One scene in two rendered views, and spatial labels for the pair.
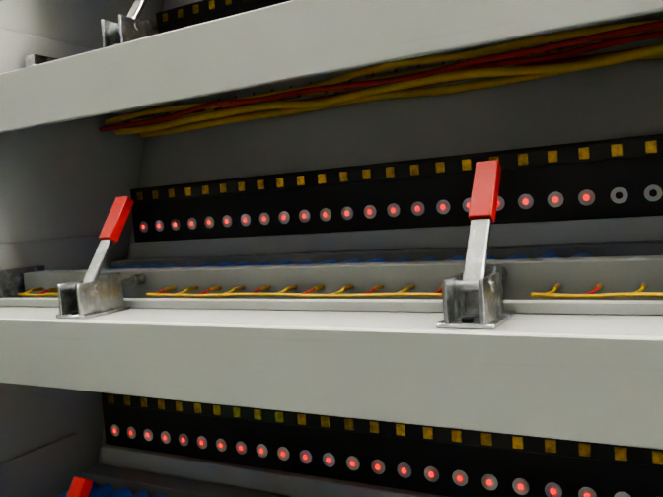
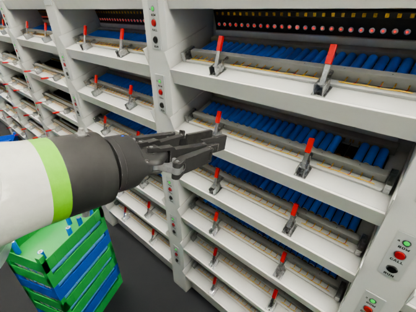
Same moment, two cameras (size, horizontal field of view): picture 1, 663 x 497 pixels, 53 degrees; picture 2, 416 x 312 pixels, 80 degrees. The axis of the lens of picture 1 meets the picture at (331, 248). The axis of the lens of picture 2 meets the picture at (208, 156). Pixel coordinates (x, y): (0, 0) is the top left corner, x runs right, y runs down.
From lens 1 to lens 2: 43 cm
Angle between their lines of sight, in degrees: 44
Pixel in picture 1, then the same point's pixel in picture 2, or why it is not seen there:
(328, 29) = (275, 99)
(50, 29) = (184, 35)
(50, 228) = (194, 94)
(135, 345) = (229, 155)
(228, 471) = not seen: hidden behind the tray
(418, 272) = (293, 147)
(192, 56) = (237, 90)
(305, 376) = (266, 173)
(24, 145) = not seen: hidden behind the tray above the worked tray
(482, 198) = (308, 148)
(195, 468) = not seen: hidden behind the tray
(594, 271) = (332, 160)
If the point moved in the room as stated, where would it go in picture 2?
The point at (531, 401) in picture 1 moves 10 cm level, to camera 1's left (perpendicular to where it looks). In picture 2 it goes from (309, 192) to (265, 187)
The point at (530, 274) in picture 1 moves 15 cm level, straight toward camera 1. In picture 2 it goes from (318, 156) to (307, 190)
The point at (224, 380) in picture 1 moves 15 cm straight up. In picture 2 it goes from (249, 167) to (254, 116)
